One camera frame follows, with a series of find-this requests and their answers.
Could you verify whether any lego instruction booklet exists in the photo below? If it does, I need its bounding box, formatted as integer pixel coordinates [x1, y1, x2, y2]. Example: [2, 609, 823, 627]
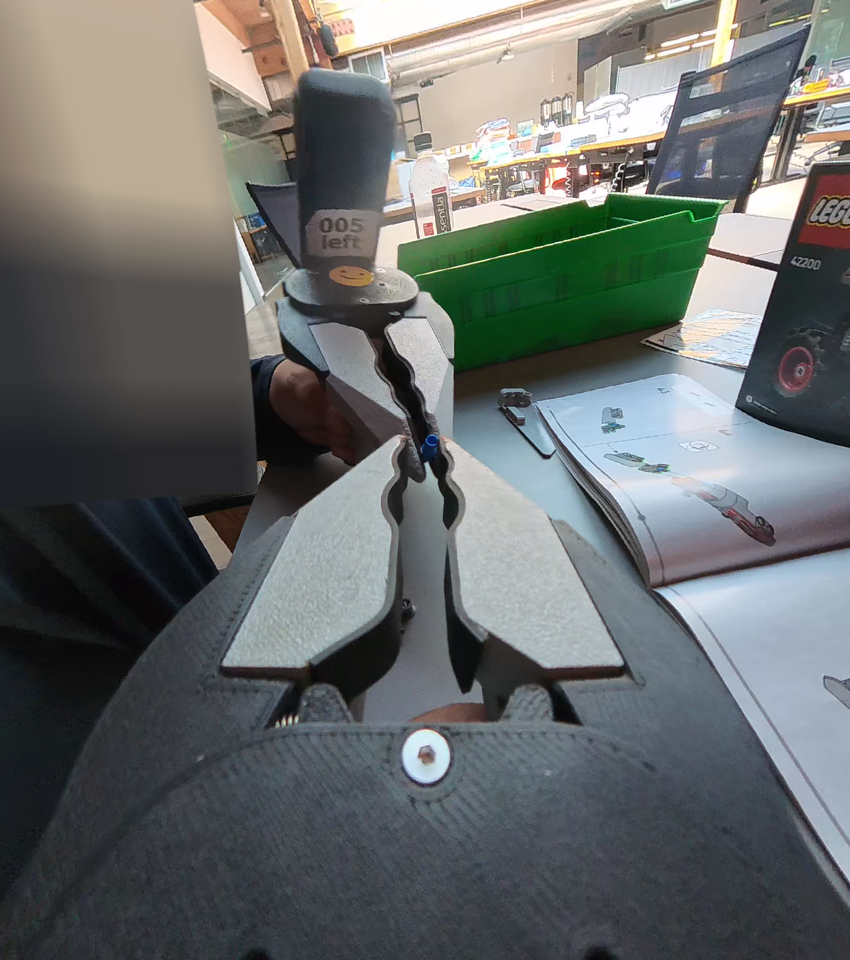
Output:
[532, 371, 850, 960]

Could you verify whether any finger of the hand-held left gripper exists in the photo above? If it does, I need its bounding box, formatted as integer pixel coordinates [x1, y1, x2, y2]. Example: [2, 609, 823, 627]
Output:
[308, 322, 427, 484]
[382, 319, 457, 445]

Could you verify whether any long wooden workbench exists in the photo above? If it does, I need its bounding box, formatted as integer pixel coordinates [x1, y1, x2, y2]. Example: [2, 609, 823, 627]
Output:
[455, 75, 850, 200]

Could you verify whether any green plastic bin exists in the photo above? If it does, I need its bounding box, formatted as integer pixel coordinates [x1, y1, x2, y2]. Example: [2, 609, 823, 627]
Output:
[395, 191, 729, 375]

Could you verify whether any person's left hand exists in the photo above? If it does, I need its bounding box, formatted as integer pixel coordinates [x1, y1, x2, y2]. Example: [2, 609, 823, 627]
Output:
[269, 358, 360, 466]

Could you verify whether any black lego set box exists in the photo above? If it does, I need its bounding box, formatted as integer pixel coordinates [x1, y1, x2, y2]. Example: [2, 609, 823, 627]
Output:
[734, 156, 850, 468]

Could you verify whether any lego sticker sheet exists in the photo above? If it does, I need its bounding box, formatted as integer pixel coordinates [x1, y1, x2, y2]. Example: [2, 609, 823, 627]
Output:
[639, 306, 765, 372]

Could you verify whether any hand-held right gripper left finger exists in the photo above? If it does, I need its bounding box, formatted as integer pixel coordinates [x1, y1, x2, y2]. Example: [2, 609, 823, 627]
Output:
[219, 433, 408, 696]

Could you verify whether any person's dark navy shirt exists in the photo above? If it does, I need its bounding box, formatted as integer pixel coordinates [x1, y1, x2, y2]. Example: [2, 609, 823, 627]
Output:
[0, 491, 221, 960]

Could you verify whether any black mesh office chair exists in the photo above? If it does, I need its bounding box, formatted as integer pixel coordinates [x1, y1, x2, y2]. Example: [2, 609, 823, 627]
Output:
[644, 21, 813, 216]

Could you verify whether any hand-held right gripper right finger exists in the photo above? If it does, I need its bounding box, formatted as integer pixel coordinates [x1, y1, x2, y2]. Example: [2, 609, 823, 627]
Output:
[438, 437, 628, 696]

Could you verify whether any dark grey flat lego piece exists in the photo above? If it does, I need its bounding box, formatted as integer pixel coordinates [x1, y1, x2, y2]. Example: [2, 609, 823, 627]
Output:
[502, 405, 560, 460]

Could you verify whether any person's left forearm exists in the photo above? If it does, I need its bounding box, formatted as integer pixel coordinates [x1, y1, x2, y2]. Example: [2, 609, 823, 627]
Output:
[249, 352, 292, 465]

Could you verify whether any clear water bottle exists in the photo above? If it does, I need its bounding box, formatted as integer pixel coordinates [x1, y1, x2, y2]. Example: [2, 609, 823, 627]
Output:
[407, 129, 457, 243]

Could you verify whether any black chair armrest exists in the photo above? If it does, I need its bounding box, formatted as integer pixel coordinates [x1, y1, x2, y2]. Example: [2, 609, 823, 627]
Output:
[183, 489, 258, 520]

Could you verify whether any dark fabric chair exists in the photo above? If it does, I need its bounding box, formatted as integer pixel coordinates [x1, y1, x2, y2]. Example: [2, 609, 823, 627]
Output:
[244, 178, 303, 273]

